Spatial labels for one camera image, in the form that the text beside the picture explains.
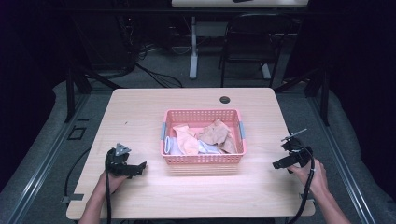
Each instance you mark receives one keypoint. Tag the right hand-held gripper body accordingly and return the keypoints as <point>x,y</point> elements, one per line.
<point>295,149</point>

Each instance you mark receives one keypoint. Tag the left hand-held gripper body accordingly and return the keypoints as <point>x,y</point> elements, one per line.
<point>117,163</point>

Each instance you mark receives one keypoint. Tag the white cloth with blue trim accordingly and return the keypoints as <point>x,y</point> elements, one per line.
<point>172,146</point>

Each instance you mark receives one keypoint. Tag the orange cloth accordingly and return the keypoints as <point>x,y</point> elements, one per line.
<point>186,140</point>

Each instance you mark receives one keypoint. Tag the pink plastic basket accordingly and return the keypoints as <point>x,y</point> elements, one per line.
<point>202,158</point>

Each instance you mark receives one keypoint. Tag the pale blue cloth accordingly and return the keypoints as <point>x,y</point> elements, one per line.
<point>208,147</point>

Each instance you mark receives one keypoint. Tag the tan brown cloth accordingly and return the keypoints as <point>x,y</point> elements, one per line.
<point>216,133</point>

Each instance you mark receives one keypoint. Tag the person's left hand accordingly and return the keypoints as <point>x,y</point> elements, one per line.
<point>113,184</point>

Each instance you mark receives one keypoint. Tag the person's right hand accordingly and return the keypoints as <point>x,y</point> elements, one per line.
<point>311,177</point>

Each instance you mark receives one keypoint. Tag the black metal stand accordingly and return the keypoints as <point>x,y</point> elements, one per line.
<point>320,90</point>
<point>76,84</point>

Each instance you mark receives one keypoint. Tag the short white desk foot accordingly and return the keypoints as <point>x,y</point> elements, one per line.
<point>266,71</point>

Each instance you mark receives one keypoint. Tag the black folding chair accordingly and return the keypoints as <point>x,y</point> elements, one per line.
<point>249,46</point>

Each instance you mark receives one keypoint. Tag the white desk leg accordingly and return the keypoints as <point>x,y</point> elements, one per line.
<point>193,53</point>

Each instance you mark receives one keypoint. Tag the aluminium floor rail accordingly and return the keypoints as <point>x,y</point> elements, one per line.
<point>339,158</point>
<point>43,165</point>

